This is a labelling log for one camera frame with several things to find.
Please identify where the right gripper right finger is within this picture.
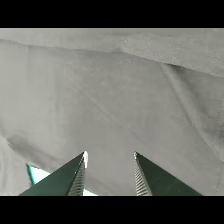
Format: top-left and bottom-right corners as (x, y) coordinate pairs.
(133, 151), (203, 197)

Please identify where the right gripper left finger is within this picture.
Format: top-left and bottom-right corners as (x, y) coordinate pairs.
(19, 150), (89, 197)

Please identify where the grey shirt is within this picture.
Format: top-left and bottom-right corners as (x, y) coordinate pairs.
(0, 27), (224, 197)

